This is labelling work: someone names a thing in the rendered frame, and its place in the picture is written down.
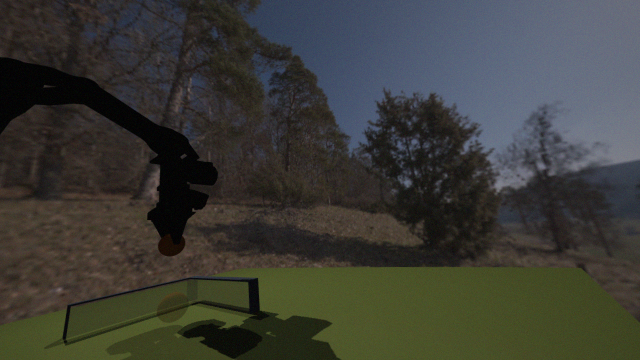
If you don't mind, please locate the clear low corner wall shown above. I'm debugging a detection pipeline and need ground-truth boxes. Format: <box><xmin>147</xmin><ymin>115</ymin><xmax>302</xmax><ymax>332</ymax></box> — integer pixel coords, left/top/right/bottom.
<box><xmin>66</xmin><ymin>279</ymin><xmax>250</xmax><ymax>339</ymax></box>

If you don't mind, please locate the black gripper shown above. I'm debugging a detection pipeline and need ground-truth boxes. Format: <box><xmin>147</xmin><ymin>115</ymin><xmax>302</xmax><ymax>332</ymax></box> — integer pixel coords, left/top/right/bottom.
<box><xmin>147</xmin><ymin>179</ymin><xmax>202</xmax><ymax>245</ymax></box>

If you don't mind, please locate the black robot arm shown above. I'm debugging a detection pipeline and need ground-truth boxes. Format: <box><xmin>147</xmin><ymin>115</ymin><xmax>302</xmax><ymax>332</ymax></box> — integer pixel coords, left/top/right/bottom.
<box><xmin>0</xmin><ymin>57</ymin><xmax>218</xmax><ymax>186</ymax></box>

